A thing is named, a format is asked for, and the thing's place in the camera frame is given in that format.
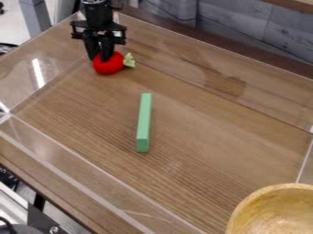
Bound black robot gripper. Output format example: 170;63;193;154
70;20;127;61

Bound red plush fruit green leaves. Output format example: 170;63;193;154
93;51;135;74

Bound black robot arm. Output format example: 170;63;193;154
70;0;127;61

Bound grey table leg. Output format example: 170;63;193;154
19;0;51;37

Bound green rectangular block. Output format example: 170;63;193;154
135;93;152;153

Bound wooden bowl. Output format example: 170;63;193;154
225;183;313;234

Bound clear acrylic enclosure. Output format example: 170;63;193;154
0;16;313;234

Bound black device with cable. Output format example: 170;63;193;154
0;207;70;234

